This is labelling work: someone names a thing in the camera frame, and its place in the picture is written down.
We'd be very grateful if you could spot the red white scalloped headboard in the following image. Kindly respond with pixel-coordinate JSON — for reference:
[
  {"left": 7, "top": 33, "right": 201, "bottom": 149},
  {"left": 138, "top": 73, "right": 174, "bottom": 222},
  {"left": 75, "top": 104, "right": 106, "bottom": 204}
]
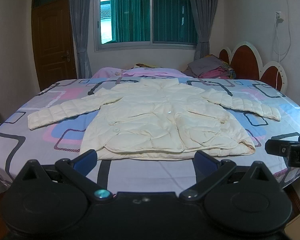
[{"left": 219, "top": 41, "right": 288, "bottom": 93}]

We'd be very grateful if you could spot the white wall charger plug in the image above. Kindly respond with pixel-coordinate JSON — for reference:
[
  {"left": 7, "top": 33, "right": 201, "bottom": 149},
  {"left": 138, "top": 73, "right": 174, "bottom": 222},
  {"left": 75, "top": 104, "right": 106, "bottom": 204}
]
[{"left": 275, "top": 11, "right": 285, "bottom": 23}]

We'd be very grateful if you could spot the patterned grey blue bedsheet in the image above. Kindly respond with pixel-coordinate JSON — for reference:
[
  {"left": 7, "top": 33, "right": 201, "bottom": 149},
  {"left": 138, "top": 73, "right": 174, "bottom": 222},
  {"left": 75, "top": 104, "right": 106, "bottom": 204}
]
[{"left": 0, "top": 77, "right": 300, "bottom": 193}]

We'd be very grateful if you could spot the white charger cable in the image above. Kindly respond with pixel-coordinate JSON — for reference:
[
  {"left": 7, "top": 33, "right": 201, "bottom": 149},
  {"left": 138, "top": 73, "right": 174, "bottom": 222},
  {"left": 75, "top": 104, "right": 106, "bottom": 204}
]
[{"left": 272, "top": 17, "right": 292, "bottom": 90}]

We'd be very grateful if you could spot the brown wooden door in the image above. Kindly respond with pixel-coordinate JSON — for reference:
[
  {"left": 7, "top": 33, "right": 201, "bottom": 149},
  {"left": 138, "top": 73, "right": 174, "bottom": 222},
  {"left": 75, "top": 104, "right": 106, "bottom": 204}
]
[{"left": 31, "top": 0, "right": 77, "bottom": 90}]

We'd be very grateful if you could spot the cream white puffer jacket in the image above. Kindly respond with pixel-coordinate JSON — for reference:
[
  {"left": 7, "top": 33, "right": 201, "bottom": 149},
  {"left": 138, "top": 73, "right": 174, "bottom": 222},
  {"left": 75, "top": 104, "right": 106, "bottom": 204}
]
[{"left": 28, "top": 79, "right": 281, "bottom": 160}]

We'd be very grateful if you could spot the right grey curtain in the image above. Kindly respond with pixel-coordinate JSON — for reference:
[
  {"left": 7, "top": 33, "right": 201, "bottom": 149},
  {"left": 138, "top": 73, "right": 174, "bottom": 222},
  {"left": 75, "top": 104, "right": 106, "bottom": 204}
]
[{"left": 190, "top": 0, "right": 218, "bottom": 60}]

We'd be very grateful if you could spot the pink blanket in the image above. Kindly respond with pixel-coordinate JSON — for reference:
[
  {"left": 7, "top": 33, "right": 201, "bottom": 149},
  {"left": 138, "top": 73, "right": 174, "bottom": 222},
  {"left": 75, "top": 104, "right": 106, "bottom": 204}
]
[{"left": 92, "top": 67, "right": 187, "bottom": 79}]

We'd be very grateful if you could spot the left grey curtain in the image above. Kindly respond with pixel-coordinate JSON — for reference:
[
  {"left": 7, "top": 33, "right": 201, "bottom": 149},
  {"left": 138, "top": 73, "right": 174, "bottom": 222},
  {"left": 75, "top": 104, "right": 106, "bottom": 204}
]
[{"left": 69, "top": 0, "right": 92, "bottom": 78}]

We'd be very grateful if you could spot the grey curtain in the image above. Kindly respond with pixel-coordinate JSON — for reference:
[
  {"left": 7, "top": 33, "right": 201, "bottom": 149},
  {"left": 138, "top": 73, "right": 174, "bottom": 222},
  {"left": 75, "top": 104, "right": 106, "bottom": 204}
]
[
  {"left": 69, "top": 0, "right": 92, "bottom": 78},
  {"left": 190, "top": 0, "right": 218, "bottom": 60}
]

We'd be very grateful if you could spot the window with green bars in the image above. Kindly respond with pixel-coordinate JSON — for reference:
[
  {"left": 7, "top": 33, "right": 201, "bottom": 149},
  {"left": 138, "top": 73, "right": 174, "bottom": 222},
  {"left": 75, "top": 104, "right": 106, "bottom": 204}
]
[{"left": 94, "top": 0, "right": 198, "bottom": 50}]

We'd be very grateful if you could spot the stack of folded clothes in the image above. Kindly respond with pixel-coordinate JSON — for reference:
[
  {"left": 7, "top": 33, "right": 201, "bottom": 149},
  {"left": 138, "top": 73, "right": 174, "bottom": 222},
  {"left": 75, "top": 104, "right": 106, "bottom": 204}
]
[{"left": 183, "top": 54, "right": 236, "bottom": 79}]

